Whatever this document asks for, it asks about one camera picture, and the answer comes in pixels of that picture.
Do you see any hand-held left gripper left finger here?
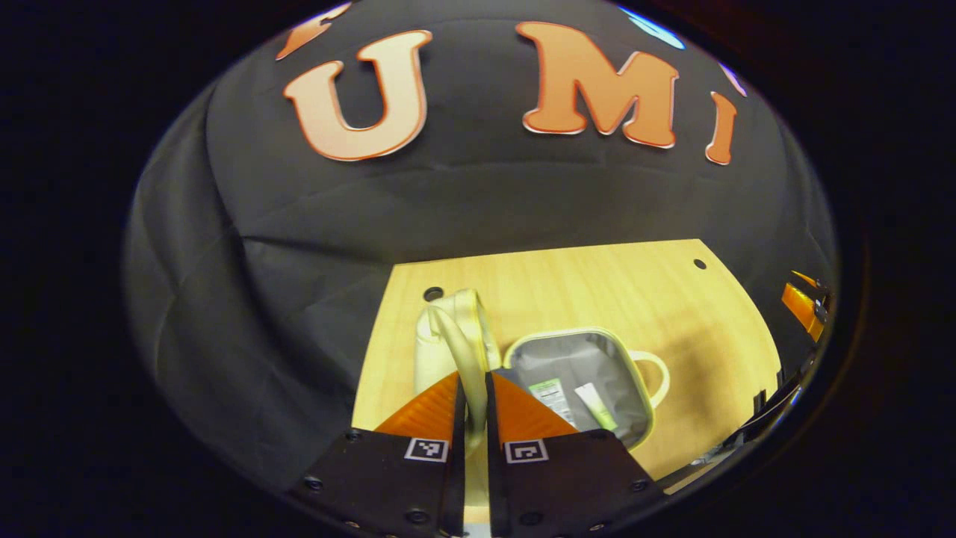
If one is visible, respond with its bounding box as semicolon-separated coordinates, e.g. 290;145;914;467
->
290;371;468;537

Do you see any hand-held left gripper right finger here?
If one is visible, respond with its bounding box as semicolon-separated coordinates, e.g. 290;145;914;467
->
485;371;665;537

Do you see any green skin care sachet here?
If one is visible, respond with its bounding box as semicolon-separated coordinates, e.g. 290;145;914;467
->
527;377;576;428

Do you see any white tube with green cap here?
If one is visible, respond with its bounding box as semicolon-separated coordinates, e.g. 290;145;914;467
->
574;383;619;433

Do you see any cream suitcase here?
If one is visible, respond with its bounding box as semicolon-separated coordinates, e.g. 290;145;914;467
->
413;288;671;458

